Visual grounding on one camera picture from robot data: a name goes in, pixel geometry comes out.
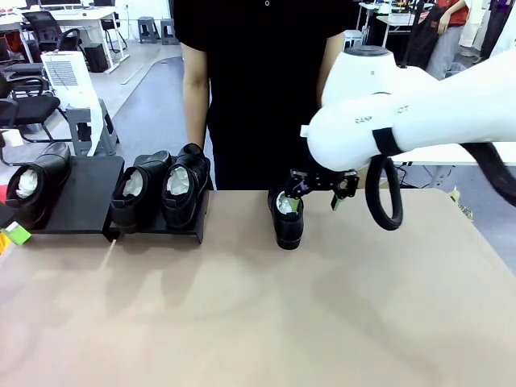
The black computer tower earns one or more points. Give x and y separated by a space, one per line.
96 58

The yellow plastic bin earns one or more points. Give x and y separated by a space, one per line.
2 246

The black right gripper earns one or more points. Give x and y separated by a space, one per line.
318 177

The black hanging garment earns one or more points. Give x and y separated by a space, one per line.
423 40

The grey plastic step stool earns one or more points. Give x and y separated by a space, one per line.
102 133

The black armrest chair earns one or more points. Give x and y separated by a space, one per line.
24 68

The white office desk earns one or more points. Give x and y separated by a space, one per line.
96 15

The white computer case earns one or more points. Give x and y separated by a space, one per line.
354 38

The black leather shoe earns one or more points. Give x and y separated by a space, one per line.
52 169
125 213
288 234
181 213

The person in dark purple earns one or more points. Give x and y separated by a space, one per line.
498 24

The black sled-base chair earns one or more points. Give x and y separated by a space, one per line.
28 111

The person's black t-shirt torso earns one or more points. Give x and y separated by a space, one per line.
262 121

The black mesh office chair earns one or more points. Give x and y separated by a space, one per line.
44 28

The white air purifier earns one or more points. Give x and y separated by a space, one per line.
64 76

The person's left forearm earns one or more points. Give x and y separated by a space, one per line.
321 74

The person's right forearm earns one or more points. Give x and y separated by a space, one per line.
197 113

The person in red shirt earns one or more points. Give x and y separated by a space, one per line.
457 12

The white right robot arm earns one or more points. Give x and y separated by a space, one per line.
403 101

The white cluttered workbench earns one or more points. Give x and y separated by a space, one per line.
397 18

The black metal shoe stand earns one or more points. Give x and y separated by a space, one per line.
200 235
88 193

